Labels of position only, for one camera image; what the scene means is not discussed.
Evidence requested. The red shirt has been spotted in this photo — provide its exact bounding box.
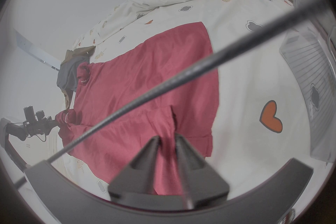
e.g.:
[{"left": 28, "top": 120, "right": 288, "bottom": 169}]
[{"left": 54, "top": 22, "right": 220, "bottom": 196}]

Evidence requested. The black cable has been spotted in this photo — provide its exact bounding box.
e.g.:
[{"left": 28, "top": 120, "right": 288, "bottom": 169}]
[{"left": 12, "top": 0, "right": 336, "bottom": 210}]

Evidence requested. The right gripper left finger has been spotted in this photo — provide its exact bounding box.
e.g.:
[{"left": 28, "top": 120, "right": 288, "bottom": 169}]
[{"left": 108, "top": 135, "right": 161, "bottom": 201}]

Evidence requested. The grey garment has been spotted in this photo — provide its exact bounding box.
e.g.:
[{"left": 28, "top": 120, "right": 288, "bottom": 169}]
[{"left": 56, "top": 56, "right": 90, "bottom": 92}]

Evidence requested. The clear plastic box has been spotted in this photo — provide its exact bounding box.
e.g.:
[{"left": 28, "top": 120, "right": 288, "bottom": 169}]
[{"left": 279, "top": 27, "right": 336, "bottom": 163}]

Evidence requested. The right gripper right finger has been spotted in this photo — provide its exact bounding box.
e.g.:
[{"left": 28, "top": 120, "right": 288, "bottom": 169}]
[{"left": 174, "top": 133, "right": 229, "bottom": 204}]

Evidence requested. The brown garment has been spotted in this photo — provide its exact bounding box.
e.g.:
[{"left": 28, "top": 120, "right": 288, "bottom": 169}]
[{"left": 63, "top": 46, "right": 95, "bottom": 110}]

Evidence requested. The bed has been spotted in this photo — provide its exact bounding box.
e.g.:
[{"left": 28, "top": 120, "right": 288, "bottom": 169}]
[{"left": 26, "top": 0, "right": 336, "bottom": 208}]

